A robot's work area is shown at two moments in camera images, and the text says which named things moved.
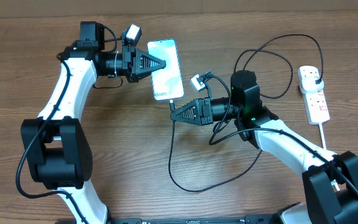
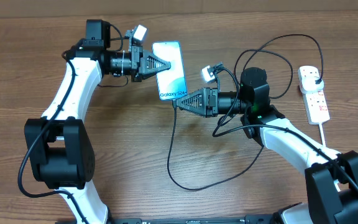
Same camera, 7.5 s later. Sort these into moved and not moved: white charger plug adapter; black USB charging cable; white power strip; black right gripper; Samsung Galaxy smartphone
Moved: Samsung Galaxy smartphone; black right gripper; black USB charging cable
Not moved: white charger plug adapter; white power strip
